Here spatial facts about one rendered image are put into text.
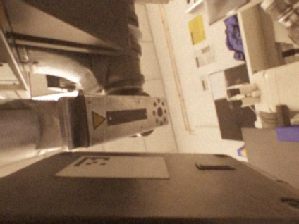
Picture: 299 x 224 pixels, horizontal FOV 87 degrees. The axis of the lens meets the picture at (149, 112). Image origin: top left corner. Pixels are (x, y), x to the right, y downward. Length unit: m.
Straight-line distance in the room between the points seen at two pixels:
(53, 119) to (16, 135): 0.05
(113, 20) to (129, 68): 0.12
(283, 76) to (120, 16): 0.67
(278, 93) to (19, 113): 0.85
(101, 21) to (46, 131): 0.23
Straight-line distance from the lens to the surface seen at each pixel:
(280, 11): 1.01
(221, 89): 1.73
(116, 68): 0.42
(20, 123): 0.28
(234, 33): 1.61
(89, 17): 0.37
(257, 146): 1.30
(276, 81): 0.85
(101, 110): 0.26
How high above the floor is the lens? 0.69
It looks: 56 degrees up
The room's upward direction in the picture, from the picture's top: 97 degrees counter-clockwise
